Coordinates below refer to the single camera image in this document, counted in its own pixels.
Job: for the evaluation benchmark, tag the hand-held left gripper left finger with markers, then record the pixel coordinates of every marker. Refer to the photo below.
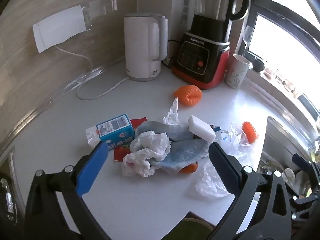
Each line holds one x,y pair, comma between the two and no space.
92,170

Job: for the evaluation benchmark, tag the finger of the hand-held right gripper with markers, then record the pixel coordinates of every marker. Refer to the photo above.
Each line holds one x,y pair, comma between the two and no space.
298,158
301,202

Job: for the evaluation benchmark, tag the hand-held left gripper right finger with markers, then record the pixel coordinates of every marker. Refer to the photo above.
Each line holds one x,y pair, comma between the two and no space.
222,170

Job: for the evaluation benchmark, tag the clear plastic bag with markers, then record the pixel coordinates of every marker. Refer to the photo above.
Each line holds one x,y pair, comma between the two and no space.
235,140
212,182

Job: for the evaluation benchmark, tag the white paper wrapper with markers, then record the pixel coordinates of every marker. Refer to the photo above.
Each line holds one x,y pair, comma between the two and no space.
92,137

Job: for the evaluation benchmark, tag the orange tangerine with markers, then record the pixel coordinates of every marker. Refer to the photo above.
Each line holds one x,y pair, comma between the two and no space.
190,168

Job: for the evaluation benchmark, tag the red snack wrapper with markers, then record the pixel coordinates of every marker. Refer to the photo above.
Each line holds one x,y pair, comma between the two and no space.
121,153

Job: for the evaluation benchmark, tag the small blue white packet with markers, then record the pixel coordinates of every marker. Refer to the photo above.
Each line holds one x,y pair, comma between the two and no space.
220,131

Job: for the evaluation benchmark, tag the blue paper towel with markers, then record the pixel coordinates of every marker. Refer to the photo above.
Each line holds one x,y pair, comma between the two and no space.
185,152

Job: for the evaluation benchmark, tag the blue drink carton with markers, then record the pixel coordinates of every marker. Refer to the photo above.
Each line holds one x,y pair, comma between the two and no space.
115,130

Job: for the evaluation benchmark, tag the small orange foam fruit net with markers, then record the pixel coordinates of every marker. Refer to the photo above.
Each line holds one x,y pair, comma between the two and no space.
250,131

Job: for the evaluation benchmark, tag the white sponge block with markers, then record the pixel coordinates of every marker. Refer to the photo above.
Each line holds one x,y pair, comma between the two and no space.
200,127

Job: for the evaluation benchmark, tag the white tissue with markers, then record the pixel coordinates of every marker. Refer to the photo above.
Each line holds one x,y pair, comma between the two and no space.
150,145

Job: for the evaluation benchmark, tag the green trash bin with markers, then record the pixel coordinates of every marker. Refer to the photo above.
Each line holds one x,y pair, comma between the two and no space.
192,230

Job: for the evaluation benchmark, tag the white plastic bag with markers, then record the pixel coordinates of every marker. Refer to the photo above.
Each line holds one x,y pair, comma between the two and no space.
172,113

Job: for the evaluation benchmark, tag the large orange foam fruit net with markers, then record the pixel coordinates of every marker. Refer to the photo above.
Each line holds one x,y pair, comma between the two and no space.
187,92

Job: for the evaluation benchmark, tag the white plate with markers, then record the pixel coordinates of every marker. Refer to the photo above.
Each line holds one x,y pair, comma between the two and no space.
289,177

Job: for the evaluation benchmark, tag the steel sink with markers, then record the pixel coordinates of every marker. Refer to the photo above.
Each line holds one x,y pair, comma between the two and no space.
282,140

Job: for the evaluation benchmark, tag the row of small glass jars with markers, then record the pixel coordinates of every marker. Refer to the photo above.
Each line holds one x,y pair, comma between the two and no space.
282,80

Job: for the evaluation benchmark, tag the dark glossy appliance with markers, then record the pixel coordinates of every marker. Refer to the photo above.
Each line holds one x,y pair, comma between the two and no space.
7,200

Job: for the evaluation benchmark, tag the white patterned cup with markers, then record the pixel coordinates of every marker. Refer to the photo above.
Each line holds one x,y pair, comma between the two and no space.
236,75

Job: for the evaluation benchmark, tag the small black bowl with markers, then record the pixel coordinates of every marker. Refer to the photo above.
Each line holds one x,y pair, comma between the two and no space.
258,65

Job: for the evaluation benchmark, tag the red black blender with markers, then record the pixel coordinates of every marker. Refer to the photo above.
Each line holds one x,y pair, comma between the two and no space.
200,55

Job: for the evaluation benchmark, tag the white electric kettle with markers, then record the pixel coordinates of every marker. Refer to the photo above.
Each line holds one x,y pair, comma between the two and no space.
140,45

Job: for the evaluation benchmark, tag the clear wine glass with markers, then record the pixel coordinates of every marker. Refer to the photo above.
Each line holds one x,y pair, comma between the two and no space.
248,33

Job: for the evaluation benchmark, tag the white wall socket cover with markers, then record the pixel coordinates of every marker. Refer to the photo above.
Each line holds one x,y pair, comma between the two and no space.
57,27

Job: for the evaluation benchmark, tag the dark window frame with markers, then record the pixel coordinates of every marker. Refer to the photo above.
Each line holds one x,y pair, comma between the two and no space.
275,7

